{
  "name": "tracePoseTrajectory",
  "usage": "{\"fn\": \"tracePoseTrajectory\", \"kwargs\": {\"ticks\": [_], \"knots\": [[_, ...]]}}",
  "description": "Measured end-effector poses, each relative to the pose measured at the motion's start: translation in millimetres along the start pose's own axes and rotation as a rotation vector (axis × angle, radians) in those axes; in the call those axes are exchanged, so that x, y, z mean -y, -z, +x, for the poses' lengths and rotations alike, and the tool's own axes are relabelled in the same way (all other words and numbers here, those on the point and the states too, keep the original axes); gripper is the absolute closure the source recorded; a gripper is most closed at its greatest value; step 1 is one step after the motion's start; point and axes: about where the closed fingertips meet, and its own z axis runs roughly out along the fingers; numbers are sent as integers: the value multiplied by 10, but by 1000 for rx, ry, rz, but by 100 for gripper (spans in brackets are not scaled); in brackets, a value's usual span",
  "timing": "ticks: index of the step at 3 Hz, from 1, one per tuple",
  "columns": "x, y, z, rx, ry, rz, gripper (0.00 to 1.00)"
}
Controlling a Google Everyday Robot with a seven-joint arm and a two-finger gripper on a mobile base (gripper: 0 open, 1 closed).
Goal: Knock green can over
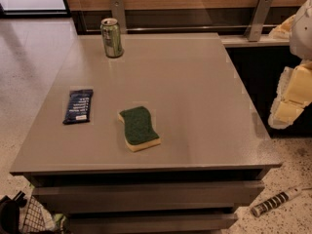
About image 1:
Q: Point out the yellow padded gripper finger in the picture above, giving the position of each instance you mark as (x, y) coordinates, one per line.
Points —
(283, 30)
(294, 93)

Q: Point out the green soda can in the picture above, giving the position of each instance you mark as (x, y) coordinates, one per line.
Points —
(111, 37)

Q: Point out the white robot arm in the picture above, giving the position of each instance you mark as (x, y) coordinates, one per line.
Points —
(301, 33)

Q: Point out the green and yellow sponge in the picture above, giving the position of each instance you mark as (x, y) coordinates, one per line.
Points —
(138, 131)

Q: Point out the grey drawer cabinet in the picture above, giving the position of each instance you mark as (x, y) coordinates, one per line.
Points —
(164, 138)

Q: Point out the dark blue snack bar wrapper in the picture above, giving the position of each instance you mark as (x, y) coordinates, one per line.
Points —
(79, 107)

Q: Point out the black object bottom left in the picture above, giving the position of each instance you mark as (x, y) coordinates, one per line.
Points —
(10, 213)

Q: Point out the horizontal metal rail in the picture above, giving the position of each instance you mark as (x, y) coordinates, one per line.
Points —
(220, 29)

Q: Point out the right metal wall bracket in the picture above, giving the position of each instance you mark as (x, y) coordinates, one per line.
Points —
(254, 30)

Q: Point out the metal wall bracket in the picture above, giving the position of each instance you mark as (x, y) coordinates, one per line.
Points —
(254, 30)
(117, 9)

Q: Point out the left metal wall bracket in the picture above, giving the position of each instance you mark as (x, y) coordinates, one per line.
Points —
(117, 9)

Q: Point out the wire mesh basket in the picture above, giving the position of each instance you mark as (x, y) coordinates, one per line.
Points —
(34, 218)

